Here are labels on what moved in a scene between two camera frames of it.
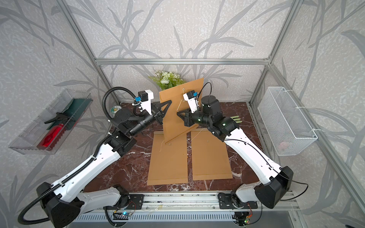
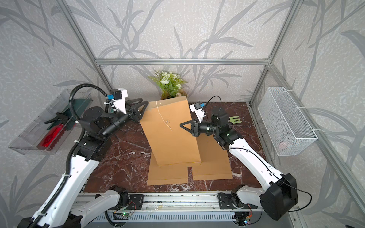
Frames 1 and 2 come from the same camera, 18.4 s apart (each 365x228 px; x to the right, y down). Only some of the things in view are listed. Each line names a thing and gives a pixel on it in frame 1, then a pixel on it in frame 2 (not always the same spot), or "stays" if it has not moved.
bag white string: x=181 y=101 to x=156 y=101
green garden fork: x=236 y=119 stays
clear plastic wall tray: x=48 y=132 stays
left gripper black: x=160 y=114 to x=130 y=113
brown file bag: x=174 y=125 to x=171 y=143
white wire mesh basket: x=287 y=129 stays
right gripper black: x=186 y=118 to x=195 y=127
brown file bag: x=210 y=159 stays
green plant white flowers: x=166 y=80 stays
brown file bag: x=168 y=162 stays
